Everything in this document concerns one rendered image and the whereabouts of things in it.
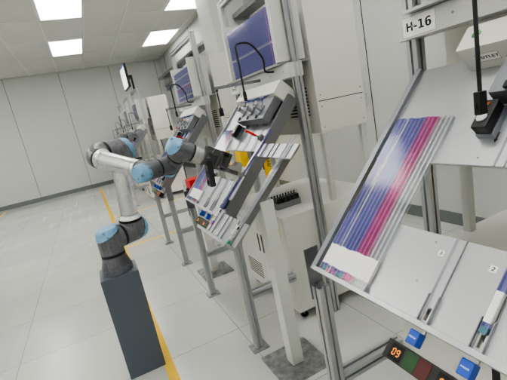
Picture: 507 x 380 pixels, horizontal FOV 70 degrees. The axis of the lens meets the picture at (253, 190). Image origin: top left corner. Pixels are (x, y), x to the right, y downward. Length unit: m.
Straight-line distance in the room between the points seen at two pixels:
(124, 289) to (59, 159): 8.66
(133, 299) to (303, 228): 0.94
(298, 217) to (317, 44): 0.90
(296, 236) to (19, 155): 9.14
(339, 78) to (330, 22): 0.29
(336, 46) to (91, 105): 8.87
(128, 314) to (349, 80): 1.67
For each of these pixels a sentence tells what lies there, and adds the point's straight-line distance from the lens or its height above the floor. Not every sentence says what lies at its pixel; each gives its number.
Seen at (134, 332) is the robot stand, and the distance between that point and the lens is 2.04.
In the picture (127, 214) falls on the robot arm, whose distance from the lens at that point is 1.94.
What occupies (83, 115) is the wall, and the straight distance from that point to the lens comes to 10.44.
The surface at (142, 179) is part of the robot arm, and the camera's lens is 1.47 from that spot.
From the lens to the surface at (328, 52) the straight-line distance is 2.05.
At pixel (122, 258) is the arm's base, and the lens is 1.93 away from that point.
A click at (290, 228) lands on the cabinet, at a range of 1.93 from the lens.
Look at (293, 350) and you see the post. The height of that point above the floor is 0.09.
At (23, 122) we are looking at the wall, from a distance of 10.51.
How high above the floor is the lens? 1.20
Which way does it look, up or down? 13 degrees down
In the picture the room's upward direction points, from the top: 12 degrees counter-clockwise
